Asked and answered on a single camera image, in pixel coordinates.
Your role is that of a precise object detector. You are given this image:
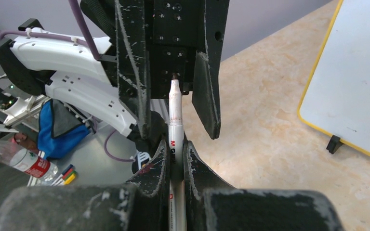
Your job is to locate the black whiteboard clip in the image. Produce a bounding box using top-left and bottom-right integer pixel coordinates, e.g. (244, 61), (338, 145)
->
(326, 135), (344, 154)

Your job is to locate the plastic water bottle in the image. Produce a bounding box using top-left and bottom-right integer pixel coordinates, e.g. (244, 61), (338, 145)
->
(0, 140), (60, 183)

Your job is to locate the coloured marker set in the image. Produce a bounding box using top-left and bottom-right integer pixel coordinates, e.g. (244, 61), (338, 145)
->
(51, 164), (77, 186)

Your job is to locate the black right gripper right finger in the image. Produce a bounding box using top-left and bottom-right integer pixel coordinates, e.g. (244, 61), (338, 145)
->
(184, 141), (234, 231)

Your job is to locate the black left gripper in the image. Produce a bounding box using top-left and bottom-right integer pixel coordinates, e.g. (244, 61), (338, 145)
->
(80, 0), (229, 140)

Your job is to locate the blue cloth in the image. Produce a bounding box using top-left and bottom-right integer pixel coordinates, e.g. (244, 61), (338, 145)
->
(37, 99), (90, 159)

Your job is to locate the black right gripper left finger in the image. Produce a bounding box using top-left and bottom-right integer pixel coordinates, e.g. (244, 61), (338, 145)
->
(125, 140), (170, 231)

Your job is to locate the yellow framed whiteboard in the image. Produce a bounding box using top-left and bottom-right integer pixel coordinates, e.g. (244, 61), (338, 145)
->
(297, 0), (370, 156)

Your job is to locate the white marker pen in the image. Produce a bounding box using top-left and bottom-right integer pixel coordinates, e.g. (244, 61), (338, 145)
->
(168, 74), (186, 231)

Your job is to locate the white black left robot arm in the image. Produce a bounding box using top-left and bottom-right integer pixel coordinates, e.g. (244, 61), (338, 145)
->
(0, 0), (229, 140)

